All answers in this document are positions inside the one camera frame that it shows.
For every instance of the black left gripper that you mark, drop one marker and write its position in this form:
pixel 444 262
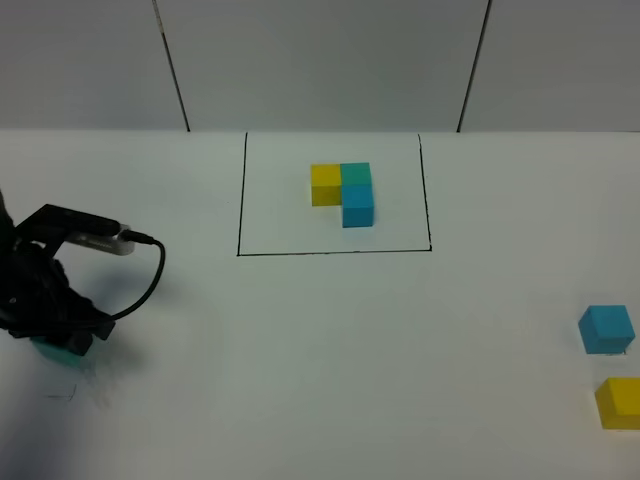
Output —
pixel 37 302

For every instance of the yellow template block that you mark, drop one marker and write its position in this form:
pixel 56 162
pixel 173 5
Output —
pixel 326 183

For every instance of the blue template block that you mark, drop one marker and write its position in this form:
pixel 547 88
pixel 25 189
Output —
pixel 357 206

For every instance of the green template block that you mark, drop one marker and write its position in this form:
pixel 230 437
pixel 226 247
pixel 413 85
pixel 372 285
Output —
pixel 355 174

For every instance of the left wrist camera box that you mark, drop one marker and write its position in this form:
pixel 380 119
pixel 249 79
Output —
pixel 53 225

